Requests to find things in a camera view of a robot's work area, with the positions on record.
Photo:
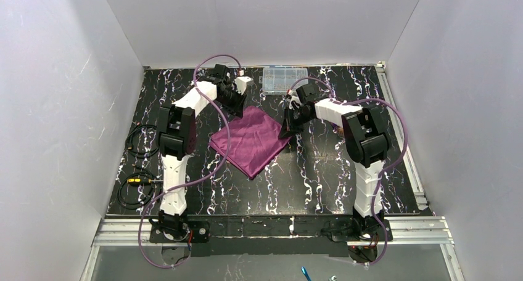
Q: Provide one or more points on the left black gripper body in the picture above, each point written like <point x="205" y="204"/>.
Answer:
<point x="235" y="98"/>

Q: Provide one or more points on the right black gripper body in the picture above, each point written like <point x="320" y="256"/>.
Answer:
<point x="295" y="114"/>

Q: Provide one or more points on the purple cloth napkin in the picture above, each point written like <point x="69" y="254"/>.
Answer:
<point x="254" y="141"/>

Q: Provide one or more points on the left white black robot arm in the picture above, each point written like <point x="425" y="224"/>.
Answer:
<point x="177" y="138"/>

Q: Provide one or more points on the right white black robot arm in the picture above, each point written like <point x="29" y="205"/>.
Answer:
<point x="366" y="142"/>

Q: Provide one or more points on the clear plastic compartment box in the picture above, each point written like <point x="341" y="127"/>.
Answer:
<point x="277" y="81"/>

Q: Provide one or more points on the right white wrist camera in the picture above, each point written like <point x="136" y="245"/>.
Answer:
<point x="293" y="101"/>

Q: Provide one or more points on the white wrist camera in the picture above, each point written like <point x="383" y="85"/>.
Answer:
<point x="241" y="83"/>
<point x="293" y="101"/>

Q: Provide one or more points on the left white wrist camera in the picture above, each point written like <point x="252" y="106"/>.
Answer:
<point x="241" y="83"/>

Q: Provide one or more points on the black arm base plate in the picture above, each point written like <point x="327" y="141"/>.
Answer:
<point x="274" y="235"/>

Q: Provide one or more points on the black coiled cable yellow plug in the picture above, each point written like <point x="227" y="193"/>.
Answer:
<point x="141" y="145"/>

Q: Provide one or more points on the blue tool handle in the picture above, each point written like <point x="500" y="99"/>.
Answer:
<point x="305" y="273"/>

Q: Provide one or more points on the aluminium frame rail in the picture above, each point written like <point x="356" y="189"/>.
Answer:
<point x="312" y="176"/>

